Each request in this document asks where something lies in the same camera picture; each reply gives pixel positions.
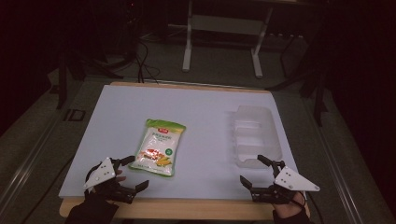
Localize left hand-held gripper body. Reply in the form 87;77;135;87
82;157;138;205

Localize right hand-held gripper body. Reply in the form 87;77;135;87
250;160;321;205

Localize clear plastic tray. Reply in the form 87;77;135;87
229;105;284;170

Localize white green food packet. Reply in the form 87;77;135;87
128;118;187;178

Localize person's right hand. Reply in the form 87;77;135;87
273;191;308;219

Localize person's left black sleeve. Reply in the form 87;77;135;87
64;189;120;224

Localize person's black sleeve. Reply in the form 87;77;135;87
272;208;308;224
64;189;120;224

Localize person's right black sleeve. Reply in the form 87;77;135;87
272;208;308;224

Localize wooden table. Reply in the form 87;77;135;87
59;80;311;220

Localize black floor socket plate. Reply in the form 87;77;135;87
63;108;87;122

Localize white table mat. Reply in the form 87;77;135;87
58;84;308;201

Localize black metal stand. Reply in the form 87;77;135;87
266;29;331;128

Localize metal floor rail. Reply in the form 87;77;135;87
306;99;366;224
0;106;68;208

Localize black floor cables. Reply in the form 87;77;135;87
135;39;162;84

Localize white metal desk frame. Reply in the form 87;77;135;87
181;0;276;79

